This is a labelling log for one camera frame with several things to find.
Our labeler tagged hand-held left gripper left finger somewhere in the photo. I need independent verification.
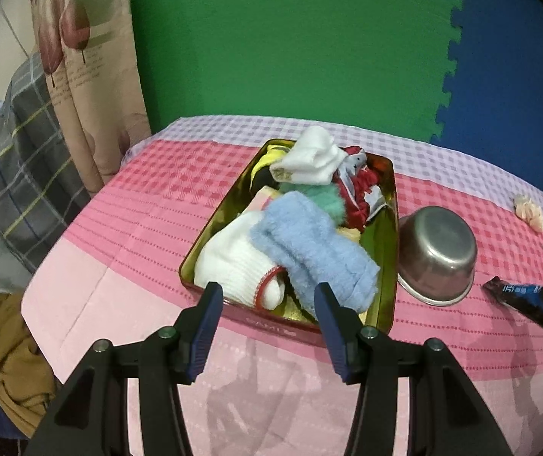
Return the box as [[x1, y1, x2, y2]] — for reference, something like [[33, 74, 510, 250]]
[[24, 281, 225, 456]]

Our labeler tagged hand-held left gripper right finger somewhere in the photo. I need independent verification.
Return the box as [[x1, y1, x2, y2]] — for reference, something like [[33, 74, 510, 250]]
[[313, 282, 514, 456]]

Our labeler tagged dark snack packet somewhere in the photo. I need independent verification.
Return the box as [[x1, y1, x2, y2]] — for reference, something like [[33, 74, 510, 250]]
[[482, 277, 543, 314]]

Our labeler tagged white knit glove red cuff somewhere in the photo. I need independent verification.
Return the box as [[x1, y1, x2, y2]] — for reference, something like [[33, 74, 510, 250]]
[[194, 210, 286, 312]]

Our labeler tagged gold metal tin box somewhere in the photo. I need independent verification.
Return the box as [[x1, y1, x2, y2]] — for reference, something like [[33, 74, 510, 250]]
[[179, 139, 400, 338]]

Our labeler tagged light blue fuzzy sock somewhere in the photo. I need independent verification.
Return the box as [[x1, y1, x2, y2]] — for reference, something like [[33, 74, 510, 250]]
[[250, 191, 381, 314]]

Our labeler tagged green fuzzy sock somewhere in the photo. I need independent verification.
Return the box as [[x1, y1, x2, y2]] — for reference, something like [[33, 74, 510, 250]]
[[307, 184, 348, 224]]

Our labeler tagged red white patterned sock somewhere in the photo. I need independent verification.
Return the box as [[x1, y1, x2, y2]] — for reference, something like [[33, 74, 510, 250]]
[[333, 145, 389, 231]]

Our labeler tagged white sock with label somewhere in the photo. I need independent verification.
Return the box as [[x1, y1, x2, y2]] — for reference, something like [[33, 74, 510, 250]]
[[270, 126, 347, 186]]

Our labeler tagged cream wrapped snack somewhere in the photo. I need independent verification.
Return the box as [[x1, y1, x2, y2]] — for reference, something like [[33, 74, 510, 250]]
[[513, 194, 543, 233]]

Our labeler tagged pink checked tablecloth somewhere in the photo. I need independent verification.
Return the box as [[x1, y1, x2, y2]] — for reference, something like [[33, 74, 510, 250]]
[[21, 115, 543, 456]]

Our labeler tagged stainless steel bowl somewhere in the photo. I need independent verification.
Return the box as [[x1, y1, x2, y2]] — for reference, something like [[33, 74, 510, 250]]
[[396, 206, 478, 307]]

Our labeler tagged pink yellow fuzzy sock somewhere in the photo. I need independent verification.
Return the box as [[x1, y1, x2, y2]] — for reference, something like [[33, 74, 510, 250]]
[[245, 187, 282, 214]]

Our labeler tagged yellow black sock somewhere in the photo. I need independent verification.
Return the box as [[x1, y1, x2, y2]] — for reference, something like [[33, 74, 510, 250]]
[[250, 145, 296, 193]]

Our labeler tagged brown cloth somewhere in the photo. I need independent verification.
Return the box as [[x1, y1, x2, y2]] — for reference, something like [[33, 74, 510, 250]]
[[0, 293, 63, 438]]

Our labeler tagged blue foam mat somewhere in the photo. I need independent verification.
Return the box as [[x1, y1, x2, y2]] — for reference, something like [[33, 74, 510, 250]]
[[428, 0, 543, 200]]

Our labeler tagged grey plaid cloth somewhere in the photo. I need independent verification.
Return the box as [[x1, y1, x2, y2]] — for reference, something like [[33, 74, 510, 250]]
[[0, 52, 92, 274]]

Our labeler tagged beige floral curtain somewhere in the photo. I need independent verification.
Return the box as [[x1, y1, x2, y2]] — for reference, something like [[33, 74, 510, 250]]
[[29, 0, 152, 198]]

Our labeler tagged green foam mat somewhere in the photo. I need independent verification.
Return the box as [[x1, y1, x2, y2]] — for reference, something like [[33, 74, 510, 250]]
[[126, 0, 465, 143]]

